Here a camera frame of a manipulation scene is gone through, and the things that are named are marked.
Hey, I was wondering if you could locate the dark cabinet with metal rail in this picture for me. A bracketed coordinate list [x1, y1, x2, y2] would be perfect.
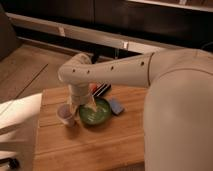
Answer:
[0, 0, 213, 61]

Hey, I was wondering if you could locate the green ceramic bowl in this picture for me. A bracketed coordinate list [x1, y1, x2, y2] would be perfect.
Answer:
[79, 97, 111, 125]

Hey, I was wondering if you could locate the translucent plastic cup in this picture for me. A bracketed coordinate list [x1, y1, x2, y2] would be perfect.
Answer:
[56, 104, 75, 127]

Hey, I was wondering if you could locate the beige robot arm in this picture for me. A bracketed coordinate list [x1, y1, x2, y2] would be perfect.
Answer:
[58, 49, 213, 171]

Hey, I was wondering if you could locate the blue sponge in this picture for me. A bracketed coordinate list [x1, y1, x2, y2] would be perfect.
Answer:
[108, 98, 124, 116]

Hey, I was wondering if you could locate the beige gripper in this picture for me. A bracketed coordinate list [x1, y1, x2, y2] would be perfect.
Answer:
[68, 84, 97, 120]

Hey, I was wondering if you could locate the wooden table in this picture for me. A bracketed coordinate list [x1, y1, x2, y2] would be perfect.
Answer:
[33, 86, 146, 171]

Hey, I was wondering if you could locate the red orange object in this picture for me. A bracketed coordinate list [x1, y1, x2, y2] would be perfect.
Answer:
[90, 84, 97, 92]

